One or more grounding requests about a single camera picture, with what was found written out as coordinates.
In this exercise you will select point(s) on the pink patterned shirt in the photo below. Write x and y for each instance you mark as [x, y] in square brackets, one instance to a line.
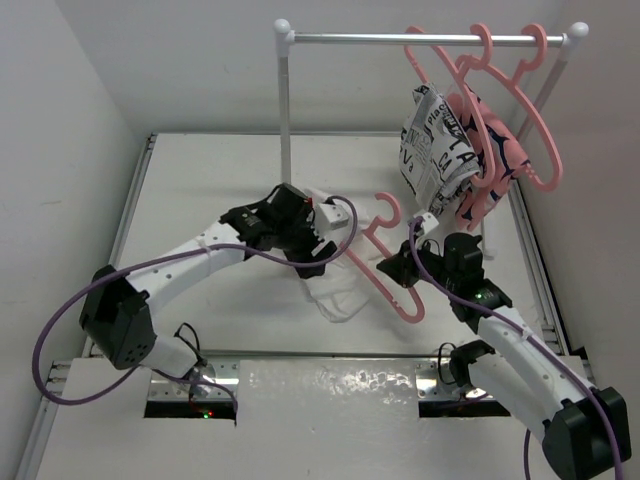
[500, 150]

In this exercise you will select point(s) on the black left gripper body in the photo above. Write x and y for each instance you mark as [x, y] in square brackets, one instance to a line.
[296, 237]

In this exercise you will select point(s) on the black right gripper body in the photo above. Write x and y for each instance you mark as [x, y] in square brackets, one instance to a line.
[429, 264]

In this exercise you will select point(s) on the newspaper print shirt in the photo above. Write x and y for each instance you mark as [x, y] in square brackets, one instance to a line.
[436, 158]

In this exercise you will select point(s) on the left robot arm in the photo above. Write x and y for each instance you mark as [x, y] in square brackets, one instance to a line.
[118, 315]

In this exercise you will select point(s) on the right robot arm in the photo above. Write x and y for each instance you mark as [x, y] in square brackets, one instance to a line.
[583, 430]

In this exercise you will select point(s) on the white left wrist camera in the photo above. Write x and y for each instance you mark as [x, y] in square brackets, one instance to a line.
[330, 217]

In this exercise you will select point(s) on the aluminium table edge rail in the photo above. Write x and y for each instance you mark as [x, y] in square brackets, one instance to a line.
[59, 369]

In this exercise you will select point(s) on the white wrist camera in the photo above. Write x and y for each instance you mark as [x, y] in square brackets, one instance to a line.
[421, 225]
[330, 217]

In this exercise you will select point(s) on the white clothes rack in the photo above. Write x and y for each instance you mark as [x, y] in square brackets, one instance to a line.
[460, 53]

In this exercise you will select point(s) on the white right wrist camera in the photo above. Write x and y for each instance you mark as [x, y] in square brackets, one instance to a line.
[421, 225]

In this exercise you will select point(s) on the metal base plate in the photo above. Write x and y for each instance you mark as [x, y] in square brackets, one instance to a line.
[434, 389]

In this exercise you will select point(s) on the empty pink hanger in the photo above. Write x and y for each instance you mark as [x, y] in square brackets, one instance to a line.
[534, 119]

